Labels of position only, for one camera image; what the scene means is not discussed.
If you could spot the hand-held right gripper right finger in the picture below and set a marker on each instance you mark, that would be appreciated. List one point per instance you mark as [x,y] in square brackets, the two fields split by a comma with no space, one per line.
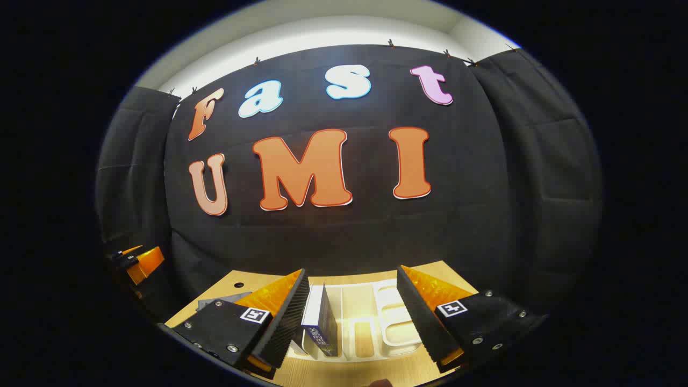
[422,322]

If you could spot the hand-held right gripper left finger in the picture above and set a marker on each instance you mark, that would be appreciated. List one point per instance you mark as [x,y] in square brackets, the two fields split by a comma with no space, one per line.
[287,322]

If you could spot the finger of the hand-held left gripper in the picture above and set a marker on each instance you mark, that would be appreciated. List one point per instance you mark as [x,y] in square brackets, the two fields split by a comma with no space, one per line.
[146,264]

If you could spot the white plastic bookshelf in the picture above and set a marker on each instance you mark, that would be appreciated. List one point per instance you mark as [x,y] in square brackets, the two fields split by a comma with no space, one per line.
[395,322]

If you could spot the blue book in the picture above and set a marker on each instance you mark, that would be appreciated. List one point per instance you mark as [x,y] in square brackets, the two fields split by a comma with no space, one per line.
[329,322]

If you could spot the grey fabric schoolbag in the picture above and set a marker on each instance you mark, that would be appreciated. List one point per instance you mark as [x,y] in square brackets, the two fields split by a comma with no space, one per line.
[226,297]

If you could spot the black backdrop cloth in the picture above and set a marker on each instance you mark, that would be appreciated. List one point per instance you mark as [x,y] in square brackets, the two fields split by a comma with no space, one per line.
[349,231]

